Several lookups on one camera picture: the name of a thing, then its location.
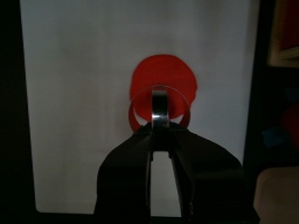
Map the tan bowl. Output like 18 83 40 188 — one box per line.
253 166 299 224

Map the round metal dough cutter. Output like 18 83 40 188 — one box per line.
127 84 193 133

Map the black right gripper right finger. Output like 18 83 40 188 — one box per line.
170 122 262 224

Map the flat red dough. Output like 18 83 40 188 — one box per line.
128 53 199 123

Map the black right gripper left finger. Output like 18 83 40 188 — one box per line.
92 122 155 224

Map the wooden drawer box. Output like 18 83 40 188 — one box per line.
266 0 299 69

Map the white cutting board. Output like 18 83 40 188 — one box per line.
19 0 262 218

